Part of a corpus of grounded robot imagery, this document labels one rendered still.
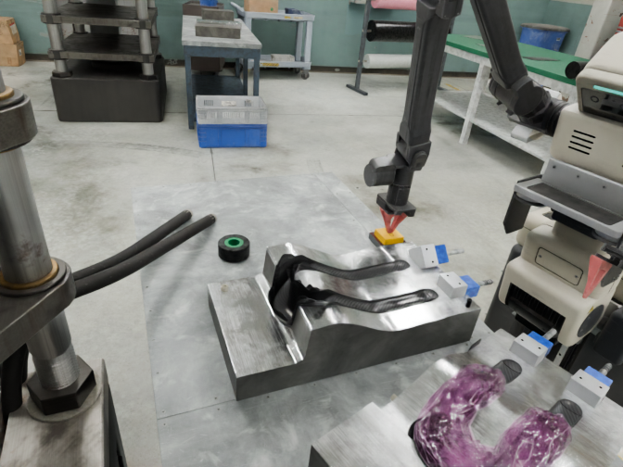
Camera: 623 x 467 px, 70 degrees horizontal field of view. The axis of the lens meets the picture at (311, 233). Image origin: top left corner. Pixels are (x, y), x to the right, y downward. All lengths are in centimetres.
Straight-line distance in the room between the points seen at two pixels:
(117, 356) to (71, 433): 123
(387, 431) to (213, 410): 30
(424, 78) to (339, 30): 657
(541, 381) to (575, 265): 44
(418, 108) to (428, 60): 11
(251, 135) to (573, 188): 322
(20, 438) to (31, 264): 30
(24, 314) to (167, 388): 29
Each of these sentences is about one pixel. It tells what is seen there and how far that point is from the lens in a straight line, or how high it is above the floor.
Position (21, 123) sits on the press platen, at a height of 127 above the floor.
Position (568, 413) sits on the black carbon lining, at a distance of 90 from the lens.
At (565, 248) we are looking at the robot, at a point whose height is 89.
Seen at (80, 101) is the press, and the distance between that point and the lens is 478.
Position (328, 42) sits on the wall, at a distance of 752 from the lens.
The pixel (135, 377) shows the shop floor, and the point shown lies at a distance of 197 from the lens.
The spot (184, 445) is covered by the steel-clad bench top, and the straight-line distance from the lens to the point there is 78.
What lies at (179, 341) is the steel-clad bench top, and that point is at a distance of 93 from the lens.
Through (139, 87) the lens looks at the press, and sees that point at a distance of 467.
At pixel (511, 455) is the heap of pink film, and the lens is 73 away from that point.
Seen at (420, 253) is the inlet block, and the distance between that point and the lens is 102.
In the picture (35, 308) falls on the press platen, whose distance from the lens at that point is 70.
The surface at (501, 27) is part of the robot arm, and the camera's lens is 105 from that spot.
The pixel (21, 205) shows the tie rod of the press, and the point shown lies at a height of 116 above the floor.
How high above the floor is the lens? 145
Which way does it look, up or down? 31 degrees down
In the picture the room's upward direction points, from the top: 6 degrees clockwise
